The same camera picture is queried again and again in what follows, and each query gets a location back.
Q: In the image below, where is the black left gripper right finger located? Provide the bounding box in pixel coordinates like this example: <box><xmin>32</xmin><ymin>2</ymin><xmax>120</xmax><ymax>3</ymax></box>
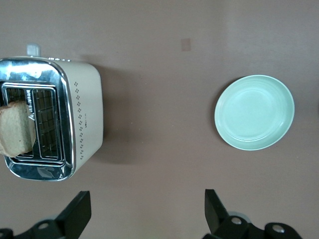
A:
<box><xmin>203</xmin><ymin>189</ymin><xmax>304</xmax><ymax>239</ymax></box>

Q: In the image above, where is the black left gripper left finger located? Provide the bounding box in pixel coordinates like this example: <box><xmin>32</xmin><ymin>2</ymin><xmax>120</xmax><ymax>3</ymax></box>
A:
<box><xmin>0</xmin><ymin>191</ymin><xmax>92</xmax><ymax>239</ymax></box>

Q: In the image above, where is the brown bread slice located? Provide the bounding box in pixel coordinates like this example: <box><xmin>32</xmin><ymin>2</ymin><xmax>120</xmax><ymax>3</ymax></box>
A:
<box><xmin>0</xmin><ymin>100</ymin><xmax>37</xmax><ymax>158</ymax></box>

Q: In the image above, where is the light green round plate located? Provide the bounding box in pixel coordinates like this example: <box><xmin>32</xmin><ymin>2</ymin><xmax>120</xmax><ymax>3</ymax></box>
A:
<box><xmin>214</xmin><ymin>74</ymin><xmax>295</xmax><ymax>151</ymax></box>

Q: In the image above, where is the cream and chrome toaster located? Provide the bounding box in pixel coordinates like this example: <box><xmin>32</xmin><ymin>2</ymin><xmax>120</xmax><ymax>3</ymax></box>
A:
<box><xmin>0</xmin><ymin>43</ymin><xmax>104</xmax><ymax>182</ymax></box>

